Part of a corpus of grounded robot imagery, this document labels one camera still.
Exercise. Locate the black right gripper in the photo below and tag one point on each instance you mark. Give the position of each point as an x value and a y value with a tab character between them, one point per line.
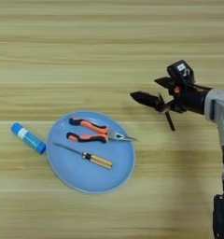
191	99

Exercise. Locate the thin black stick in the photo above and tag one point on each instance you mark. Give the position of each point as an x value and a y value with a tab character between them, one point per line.
170	121

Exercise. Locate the orange and black pliers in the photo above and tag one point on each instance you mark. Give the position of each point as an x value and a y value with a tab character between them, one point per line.
90	125

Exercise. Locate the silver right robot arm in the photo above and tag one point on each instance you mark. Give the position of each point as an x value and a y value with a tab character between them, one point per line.
222	112

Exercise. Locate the black box with white label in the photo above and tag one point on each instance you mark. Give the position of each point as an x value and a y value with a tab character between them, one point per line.
180	73

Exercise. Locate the round blue plate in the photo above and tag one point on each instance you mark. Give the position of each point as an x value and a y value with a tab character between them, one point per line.
86	177

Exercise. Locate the blue glue stick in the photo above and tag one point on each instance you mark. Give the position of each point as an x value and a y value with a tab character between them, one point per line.
28	138

